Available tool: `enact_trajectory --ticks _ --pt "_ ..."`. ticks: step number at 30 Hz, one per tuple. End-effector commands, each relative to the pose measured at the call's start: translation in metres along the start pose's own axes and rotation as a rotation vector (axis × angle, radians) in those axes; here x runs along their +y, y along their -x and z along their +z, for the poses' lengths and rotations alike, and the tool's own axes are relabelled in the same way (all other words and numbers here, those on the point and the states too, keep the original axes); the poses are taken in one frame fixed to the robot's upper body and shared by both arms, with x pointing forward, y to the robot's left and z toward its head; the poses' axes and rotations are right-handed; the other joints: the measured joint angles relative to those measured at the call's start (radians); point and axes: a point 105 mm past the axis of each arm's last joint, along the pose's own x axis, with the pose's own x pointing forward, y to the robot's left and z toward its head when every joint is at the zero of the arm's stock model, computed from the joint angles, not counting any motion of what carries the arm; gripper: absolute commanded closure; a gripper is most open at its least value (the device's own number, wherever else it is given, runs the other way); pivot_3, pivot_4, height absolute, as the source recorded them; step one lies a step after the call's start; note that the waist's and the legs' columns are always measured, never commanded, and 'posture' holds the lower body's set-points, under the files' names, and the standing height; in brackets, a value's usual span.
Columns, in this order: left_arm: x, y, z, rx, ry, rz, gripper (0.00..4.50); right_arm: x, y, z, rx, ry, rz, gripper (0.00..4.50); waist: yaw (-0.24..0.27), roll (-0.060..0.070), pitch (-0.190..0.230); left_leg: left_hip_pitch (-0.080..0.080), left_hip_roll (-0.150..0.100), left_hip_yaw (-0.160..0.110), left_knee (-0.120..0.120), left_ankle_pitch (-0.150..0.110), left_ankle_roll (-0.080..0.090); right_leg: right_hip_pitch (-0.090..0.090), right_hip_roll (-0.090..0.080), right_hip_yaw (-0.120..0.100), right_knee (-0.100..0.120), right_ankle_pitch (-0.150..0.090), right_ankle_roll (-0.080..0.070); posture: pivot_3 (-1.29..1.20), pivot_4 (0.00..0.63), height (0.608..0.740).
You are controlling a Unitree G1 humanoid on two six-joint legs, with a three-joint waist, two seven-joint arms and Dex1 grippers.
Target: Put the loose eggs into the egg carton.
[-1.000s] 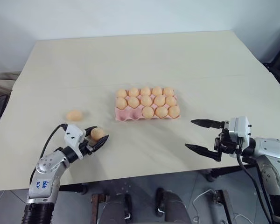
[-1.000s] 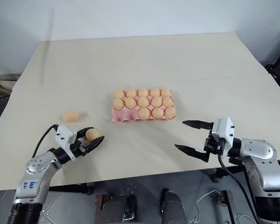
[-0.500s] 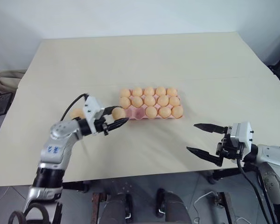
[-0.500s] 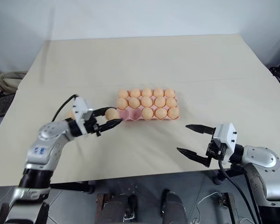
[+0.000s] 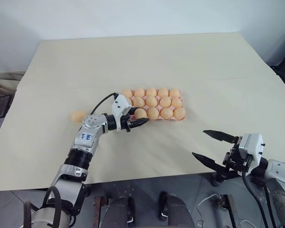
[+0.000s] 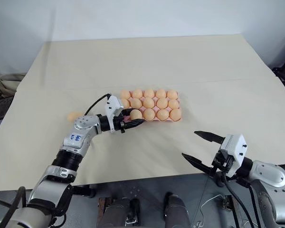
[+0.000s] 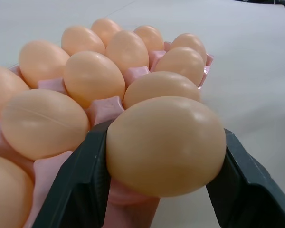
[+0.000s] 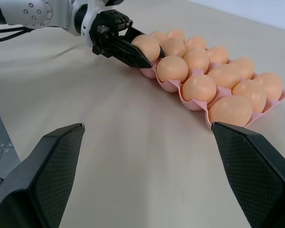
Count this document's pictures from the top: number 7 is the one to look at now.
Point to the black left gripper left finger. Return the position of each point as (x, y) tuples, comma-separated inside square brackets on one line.
[(76, 190)]

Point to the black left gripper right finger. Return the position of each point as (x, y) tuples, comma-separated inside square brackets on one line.
[(254, 197)]

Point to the beige plastic egg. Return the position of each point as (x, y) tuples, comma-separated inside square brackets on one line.
[(8, 192), (128, 50), (160, 88), (166, 146), (41, 61), (188, 42), (44, 123), (150, 36), (82, 39), (105, 28), (180, 63), (93, 76), (3, 90)]

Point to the pink plastic egg tray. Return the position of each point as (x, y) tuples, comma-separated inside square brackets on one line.
[(50, 175)]

